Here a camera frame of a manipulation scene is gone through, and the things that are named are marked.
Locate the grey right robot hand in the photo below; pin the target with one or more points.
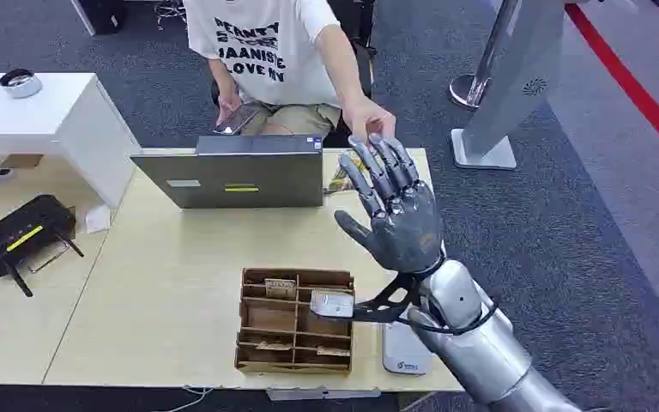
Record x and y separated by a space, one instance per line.
406 233

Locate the golden printed hotel card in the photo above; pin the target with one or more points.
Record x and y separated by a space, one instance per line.
344 181

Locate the white flat device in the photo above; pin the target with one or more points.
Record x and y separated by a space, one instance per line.
404 350

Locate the person's left hand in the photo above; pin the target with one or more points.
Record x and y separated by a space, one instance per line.
369 116

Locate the person's hand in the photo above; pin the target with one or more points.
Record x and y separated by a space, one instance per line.
369 116
227 105

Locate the brown printed card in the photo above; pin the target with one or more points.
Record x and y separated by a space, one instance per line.
280 289

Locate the pale worn card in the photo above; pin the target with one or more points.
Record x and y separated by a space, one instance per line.
333 351
272 345

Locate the wooden card box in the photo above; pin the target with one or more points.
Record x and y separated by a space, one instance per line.
275 318

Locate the grey laptop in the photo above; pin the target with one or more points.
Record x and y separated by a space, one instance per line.
244 176

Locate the dark smartphone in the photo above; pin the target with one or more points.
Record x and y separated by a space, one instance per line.
237 119

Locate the person's right hand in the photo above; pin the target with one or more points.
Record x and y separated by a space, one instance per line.
227 105

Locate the person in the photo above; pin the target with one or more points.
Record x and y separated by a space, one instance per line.
267 51

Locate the white paper slip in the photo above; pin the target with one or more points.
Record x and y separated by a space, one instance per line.
97 219

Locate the white side table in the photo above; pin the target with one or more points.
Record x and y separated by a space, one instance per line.
51 122

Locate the black cabinet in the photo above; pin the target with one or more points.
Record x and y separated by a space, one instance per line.
102 14

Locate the black router with antennas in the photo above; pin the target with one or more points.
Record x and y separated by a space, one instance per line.
19 233

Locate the grey round bowl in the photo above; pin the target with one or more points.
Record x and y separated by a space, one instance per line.
19 83

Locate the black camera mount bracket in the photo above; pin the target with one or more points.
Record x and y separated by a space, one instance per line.
383 307

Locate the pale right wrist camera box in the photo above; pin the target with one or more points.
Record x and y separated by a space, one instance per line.
332 304

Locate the chrome stanchion post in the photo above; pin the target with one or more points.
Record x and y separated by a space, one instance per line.
471 85

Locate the grey under-desk bracket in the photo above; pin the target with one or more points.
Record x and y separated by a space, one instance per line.
321 393

